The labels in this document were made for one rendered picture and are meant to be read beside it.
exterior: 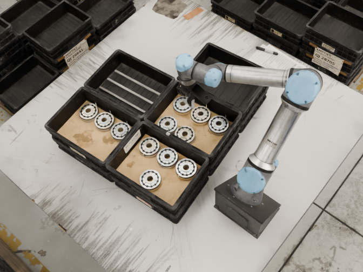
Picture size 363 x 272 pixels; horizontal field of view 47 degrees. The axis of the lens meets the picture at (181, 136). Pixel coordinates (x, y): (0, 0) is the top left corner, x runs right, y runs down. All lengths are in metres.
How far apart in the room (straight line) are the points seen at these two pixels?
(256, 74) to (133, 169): 0.75
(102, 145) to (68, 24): 1.33
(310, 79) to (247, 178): 0.46
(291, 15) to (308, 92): 1.79
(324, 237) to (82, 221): 1.52
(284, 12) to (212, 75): 1.72
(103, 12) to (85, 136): 1.45
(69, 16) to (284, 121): 2.10
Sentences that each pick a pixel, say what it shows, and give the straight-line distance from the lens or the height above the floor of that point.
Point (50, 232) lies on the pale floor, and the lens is 2.97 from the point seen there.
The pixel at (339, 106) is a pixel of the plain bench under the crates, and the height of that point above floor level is 0.70.
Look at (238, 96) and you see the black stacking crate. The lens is 2.25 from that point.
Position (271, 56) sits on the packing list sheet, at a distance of 2.60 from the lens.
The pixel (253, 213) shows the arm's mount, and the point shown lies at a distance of 1.86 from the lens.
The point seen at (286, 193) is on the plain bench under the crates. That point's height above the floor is 0.70.
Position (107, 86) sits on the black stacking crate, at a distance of 2.36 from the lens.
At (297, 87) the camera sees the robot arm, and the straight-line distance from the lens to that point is 1.58.
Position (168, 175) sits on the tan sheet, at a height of 0.83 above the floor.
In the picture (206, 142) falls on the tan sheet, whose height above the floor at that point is 0.83.
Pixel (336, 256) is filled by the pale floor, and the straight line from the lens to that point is 2.85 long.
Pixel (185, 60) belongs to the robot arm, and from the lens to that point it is 1.72.
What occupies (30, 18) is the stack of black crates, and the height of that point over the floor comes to 0.38.
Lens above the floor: 2.66
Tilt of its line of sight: 60 degrees down
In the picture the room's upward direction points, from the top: 7 degrees counter-clockwise
